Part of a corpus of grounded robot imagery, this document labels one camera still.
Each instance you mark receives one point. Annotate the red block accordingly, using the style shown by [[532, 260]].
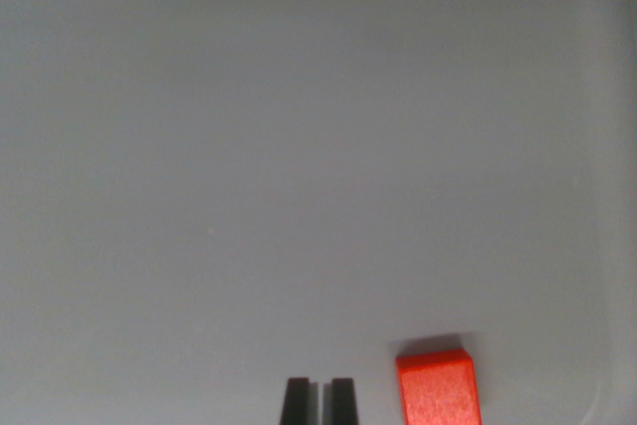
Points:
[[438, 390]]

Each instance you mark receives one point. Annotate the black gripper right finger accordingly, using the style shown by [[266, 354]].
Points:
[[343, 402]]

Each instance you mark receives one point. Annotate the white plastic bin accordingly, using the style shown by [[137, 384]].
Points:
[[298, 146]]

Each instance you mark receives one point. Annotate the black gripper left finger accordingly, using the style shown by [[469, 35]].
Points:
[[295, 402]]

